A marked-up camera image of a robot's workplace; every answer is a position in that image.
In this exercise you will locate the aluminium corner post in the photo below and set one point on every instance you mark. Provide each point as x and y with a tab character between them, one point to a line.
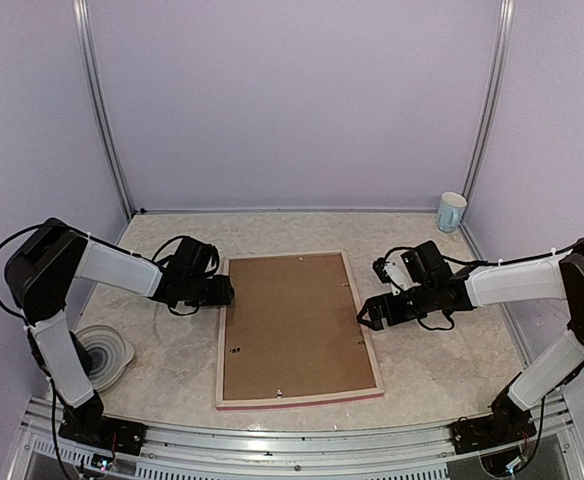
491	98
87	49

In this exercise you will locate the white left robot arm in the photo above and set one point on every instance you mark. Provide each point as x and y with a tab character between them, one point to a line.
41	272

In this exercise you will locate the left aluminium corner post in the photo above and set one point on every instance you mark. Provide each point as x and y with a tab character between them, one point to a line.
87	49

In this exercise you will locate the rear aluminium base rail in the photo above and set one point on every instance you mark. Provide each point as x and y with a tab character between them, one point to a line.
298	209

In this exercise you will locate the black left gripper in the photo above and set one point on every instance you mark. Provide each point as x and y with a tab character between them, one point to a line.
222	294

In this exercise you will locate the light blue mug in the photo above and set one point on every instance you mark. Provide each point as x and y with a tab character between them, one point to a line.
451	209

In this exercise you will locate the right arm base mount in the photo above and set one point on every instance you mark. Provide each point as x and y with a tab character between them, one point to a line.
506	423

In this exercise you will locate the right aluminium corner post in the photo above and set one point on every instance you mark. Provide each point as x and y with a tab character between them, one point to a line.
491	98

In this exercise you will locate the front aluminium rail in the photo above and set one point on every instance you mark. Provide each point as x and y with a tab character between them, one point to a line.
170	451

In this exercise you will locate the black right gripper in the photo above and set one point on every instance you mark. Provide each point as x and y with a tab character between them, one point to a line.
373	304

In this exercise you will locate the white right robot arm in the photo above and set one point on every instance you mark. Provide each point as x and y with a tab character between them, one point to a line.
547	289

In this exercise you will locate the pink wooden picture frame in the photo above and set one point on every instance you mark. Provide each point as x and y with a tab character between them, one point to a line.
297	402

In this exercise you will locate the black cup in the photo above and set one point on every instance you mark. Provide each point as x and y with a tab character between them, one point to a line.
85	359

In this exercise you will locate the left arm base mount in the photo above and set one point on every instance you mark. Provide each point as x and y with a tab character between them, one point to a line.
88	425

